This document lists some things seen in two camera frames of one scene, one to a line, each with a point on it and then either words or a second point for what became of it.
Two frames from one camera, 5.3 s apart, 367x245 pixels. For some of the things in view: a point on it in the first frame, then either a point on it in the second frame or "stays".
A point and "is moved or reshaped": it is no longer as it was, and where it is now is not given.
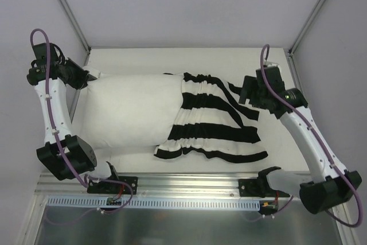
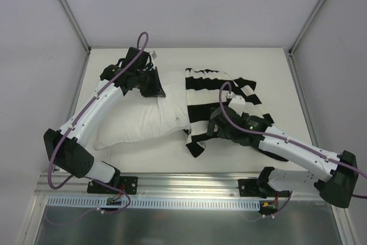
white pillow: x=118 y=111 is moved or reshaped
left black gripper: x=81 y=76 to x=153 y=82
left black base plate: x=101 y=187 stays
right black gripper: x=246 y=89 to x=215 y=124
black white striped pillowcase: x=209 y=119 is moved or reshaped
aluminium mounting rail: x=167 y=185 stays
